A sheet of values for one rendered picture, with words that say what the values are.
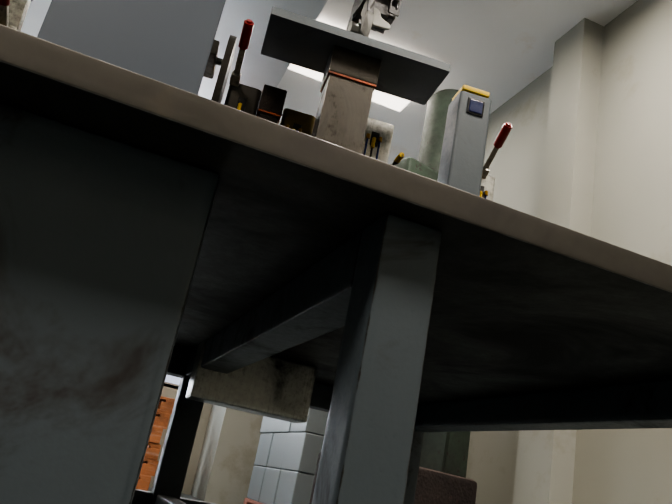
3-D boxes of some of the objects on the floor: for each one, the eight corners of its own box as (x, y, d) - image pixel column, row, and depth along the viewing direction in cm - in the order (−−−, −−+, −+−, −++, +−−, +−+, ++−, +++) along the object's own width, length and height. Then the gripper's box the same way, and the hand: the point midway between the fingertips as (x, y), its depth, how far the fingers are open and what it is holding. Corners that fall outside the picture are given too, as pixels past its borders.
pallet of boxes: (394, 555, 458) (419, 382, 497) (284, 536, 435) (319, 356, 474) (331, 532, 569) (355, 392, 608) (240, 516, 546) (272, 372, 585)
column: (42, 855, 57) (225, 172, 79) (-400, 844, 48) (-57, 79, 70) (51, 719, 85) (185, 241, 107) (-229, 696, 76) (-21, 181, 98)
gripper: (416, -40, 138) (401, 44, 131) (382, 2, 152) (367, 80, 145) (379, -58, 135) (362, 26, 128) (348, -14, 149) (331, 64, 142)
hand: (353, 45), depth 136 cm, fingers open, 9 cm apart
